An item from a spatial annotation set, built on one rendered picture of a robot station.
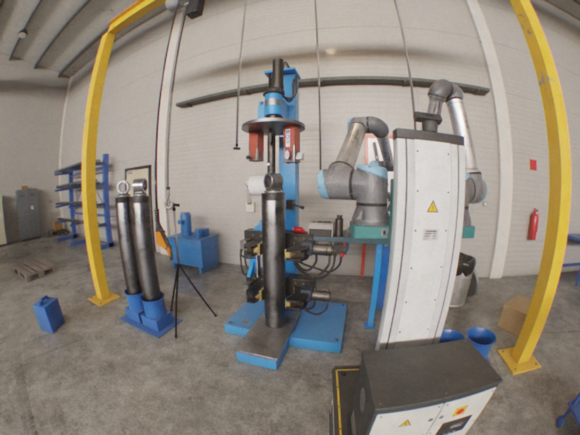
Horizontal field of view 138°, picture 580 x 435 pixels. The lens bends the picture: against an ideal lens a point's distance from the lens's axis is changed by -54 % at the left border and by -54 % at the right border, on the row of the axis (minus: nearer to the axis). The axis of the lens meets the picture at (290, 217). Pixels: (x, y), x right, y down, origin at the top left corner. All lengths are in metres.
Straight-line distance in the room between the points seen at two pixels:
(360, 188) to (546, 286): 1.94
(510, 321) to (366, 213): 2.58
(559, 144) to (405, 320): 1.90
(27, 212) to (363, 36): 11.69
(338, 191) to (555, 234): 1.92
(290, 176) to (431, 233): 1.75
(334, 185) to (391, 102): 3.32
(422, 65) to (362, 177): 3.87
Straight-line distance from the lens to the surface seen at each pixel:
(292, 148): 2.02
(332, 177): 1.14
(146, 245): 2.59
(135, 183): 2.58
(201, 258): 4.33
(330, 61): 4.63
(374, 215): 1.07
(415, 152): 1.04
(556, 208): 2.39
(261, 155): 2.26
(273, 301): 2.32
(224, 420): 1.88
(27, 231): 11.07
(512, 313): 3.23
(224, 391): 2.07
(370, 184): 1.08
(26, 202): 11.03
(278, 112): 2.20
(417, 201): 1.04
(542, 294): 2.50
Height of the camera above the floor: 1.53
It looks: 8 degrees down
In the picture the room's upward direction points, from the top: straight up
